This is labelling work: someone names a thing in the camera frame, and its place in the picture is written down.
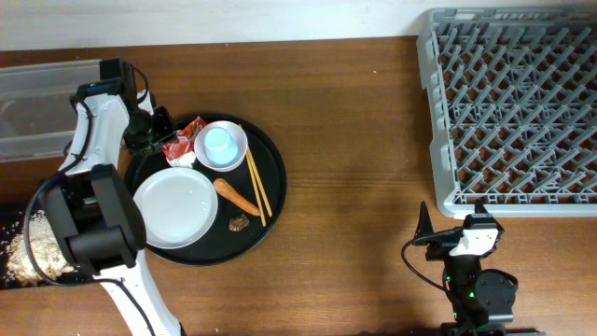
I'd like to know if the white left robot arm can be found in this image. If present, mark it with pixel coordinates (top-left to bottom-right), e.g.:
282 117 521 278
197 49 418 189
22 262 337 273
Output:
23 59 185 335

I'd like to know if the clear plastic waste bin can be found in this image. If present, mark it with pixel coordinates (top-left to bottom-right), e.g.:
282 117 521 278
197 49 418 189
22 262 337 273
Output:
0 59 130 163

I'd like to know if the light blue cup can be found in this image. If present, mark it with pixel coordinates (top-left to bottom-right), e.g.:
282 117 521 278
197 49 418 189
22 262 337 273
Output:
204 127 238 165

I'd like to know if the wooden chopstick left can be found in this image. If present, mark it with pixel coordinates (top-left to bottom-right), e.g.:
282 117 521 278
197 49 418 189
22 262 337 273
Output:
246 147 267 228

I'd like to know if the white bowl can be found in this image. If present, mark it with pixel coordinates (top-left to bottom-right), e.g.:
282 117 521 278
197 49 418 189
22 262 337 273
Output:
194 120 243 172

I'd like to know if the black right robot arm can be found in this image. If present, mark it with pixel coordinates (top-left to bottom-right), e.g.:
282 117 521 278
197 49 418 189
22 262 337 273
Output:
401 202 540 336

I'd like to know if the orange carrot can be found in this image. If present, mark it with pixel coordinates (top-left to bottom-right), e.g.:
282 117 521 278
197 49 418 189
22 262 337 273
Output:
213 178 260 217

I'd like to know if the round black tray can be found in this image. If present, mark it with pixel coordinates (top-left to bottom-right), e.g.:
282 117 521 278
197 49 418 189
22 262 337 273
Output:
125 113 287 266

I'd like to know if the grey dishwasher rack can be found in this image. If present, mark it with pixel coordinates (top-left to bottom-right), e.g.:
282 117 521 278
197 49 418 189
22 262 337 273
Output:
417 7 596 218

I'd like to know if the white tissue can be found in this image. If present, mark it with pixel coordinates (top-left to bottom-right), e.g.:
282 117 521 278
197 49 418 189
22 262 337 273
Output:
169 151 196 168

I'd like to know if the brown food scrap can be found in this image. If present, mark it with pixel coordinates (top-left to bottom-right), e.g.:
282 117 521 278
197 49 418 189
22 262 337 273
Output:
229 214 250 232

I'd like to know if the red snack wrapper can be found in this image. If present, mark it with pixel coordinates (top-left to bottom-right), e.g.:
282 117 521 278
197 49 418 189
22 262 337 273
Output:
162 117 207 163

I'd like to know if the large white plate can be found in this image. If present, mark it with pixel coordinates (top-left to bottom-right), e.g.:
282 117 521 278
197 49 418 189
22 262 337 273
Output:
133 168 218 249

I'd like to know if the black food waste bin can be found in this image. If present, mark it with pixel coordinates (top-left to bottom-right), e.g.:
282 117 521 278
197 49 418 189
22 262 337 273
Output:
1 210 87 289

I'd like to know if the pile of rice waste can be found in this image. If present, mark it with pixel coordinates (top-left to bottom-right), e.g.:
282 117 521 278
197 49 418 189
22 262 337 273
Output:
7 210 75 287

